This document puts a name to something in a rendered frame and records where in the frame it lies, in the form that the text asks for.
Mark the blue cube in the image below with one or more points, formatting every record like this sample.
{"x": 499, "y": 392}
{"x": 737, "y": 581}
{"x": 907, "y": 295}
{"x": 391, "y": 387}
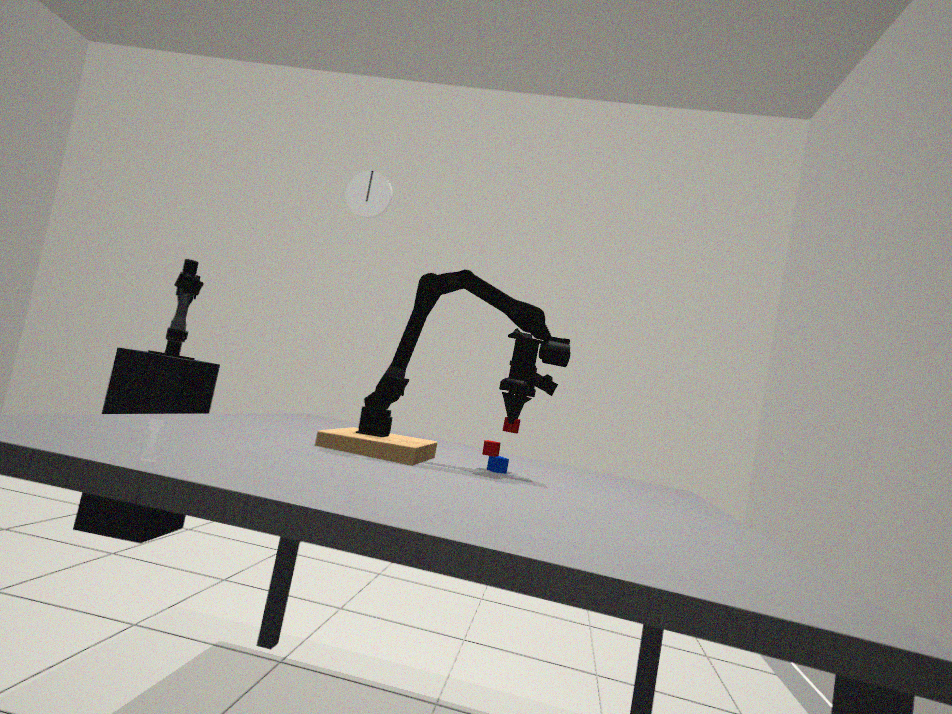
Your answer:
{"x": 497, "y": 464}

